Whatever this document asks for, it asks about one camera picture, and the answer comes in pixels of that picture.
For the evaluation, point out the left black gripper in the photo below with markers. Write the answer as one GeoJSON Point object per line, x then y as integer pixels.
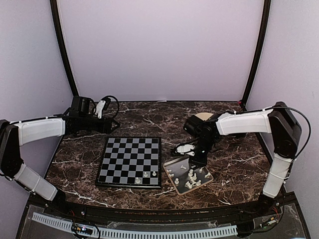
{"type": "Point", "coordinates": [105, 126]}

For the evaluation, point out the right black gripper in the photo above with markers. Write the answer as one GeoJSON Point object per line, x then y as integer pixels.
{"type": "Point", "coordinates": [200, 161]}

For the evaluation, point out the black grey chessboard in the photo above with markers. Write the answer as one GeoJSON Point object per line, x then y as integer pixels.
{"type": "Point", "coordinates": [125, 158]}

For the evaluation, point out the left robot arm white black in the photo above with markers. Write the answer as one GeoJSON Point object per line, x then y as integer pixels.
{"type": "Point", "coordinates": [40, 135]}

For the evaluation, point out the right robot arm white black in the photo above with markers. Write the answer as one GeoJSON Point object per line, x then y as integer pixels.
{"type": "Point", "coordinates": [277, 121]}

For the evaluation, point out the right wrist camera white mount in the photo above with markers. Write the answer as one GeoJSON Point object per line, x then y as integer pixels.
{"type": "Point", "coordinates": [183, 149]}

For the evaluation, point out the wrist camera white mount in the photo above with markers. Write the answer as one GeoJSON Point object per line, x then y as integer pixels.
{"type": "Point", "coordinates": [100, 107]}
{"type": "Point", "coordinates": [183, 149]}

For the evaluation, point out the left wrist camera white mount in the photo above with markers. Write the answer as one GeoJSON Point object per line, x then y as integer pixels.
{"type": "Point", "coordinates": [100, 107]}

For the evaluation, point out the grey slotted cable duct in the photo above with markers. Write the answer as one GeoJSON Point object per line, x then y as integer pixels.
{"type": "Point", "coordinates": [84, 230]}

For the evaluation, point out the black front rail base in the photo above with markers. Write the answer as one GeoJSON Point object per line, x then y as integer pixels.
{"type": "Point", "coordinates": [283, 220]}

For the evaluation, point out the left black frame post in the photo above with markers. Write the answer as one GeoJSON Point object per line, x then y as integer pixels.
{"type": "Point", "coordinates": [62, 47]}

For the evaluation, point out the black frame post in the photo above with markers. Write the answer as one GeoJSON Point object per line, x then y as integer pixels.
{"type": "Point", "coordinates": [258, 52]}
{"type": "Point", "coordinates": [62, 47]}

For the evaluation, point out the right black frame post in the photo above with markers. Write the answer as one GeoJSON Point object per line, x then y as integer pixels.
{"type": "Point", "coordinates": [258, 52]}

